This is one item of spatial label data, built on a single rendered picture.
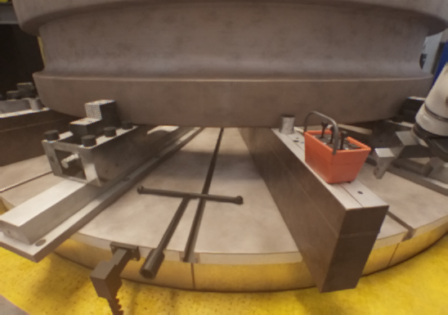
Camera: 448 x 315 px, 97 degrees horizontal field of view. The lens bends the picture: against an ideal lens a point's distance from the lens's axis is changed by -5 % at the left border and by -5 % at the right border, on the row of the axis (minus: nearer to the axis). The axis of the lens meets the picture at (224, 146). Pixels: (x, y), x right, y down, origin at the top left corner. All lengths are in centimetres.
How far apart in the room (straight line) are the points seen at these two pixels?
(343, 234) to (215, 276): 65
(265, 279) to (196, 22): 138
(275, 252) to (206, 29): 118
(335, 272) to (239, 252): 37
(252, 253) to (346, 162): 53
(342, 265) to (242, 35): 116
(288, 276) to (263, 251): 25
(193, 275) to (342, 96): 126
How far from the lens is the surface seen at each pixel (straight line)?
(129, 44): 152
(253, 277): 117
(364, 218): 75
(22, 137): 231
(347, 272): 91
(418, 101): 189
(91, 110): 141
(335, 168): 75
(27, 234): 121
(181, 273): 118
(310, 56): 144
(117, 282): 108
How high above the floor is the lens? 107
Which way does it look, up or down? 23 degrees down
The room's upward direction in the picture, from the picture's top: straight up
